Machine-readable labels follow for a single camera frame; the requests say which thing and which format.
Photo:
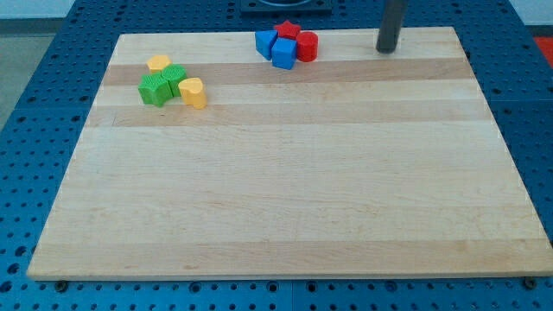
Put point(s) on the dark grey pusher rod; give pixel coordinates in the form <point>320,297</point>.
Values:
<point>391,25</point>

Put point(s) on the red cylinder block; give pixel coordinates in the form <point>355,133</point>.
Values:
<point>307,46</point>

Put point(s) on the red star block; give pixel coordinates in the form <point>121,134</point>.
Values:
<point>287,30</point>

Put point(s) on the green star block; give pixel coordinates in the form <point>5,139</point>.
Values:
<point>154,90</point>

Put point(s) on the blue cube block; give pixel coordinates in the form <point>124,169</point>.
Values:
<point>283,53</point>

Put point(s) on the blue triangle block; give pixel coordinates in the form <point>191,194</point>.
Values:
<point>264,41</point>

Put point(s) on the wooden board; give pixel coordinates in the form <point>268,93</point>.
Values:
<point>355,165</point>

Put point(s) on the yellow heart block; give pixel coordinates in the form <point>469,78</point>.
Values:
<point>193,93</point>

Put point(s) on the green cylinder block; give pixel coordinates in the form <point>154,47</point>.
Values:
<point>174,74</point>

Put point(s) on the yellow hexagon block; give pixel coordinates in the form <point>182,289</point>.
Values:
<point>158,62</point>

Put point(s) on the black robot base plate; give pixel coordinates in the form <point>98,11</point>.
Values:
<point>285,6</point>

